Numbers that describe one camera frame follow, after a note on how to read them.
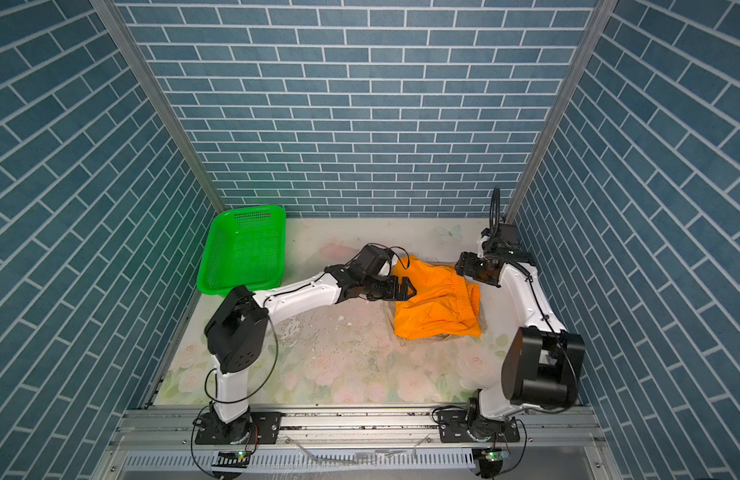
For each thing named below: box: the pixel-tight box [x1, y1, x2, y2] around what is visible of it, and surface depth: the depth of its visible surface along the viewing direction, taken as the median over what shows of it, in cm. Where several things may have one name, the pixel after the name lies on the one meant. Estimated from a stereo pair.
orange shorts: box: [392, 254, 481, 340], surface depth 87 cm
